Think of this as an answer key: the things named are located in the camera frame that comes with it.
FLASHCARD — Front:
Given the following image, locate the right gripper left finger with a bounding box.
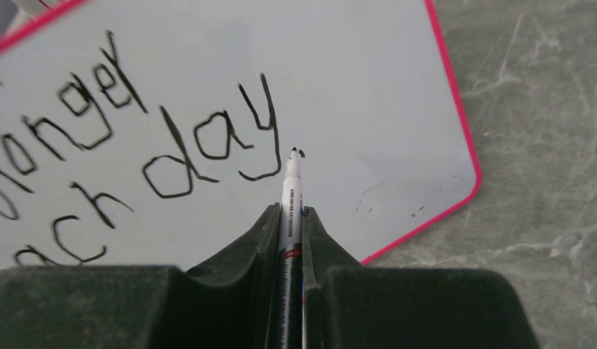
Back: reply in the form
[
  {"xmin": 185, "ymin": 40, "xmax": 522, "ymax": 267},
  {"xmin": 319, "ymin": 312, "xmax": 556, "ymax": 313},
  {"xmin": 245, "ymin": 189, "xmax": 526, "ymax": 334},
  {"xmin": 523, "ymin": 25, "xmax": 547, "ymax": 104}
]
[{"xmin": 0, "ymin": 204, "xmax": 280, "ymax": 348}]

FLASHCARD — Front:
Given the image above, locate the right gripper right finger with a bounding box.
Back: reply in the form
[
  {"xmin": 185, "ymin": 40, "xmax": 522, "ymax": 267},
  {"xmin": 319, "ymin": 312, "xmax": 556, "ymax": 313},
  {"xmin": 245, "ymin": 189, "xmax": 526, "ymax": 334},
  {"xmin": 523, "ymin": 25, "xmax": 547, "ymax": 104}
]
[{"xmin": 302, "ymin": 207, "xmax": 540, "ymax": 348}]

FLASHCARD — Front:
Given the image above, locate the black white marker pen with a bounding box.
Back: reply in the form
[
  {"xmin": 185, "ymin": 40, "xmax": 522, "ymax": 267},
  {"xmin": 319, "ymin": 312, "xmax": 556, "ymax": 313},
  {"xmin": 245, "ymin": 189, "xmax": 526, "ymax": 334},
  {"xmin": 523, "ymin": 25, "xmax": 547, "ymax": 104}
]
[{"xmin": 275, "ymin": 147, "xmax": 303, "ymax": 348}]

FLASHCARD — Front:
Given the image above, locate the red framed whiteboard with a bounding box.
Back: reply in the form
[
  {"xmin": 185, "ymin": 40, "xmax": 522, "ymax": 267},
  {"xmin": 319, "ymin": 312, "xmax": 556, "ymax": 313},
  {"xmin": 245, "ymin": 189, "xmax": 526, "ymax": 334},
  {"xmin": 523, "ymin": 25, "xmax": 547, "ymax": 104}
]
[{"xmin": 0, "ymin": 1, "xmax": 481, "ymax": 270}]

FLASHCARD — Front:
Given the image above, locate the white pvc pipe frame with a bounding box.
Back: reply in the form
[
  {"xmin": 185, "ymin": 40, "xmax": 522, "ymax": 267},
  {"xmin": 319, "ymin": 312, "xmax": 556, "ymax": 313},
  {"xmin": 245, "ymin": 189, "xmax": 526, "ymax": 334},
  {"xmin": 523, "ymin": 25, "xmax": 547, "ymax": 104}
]
[{"xmin": 12, "ymin": 0, "xmax": 63, "ymax": 17}]

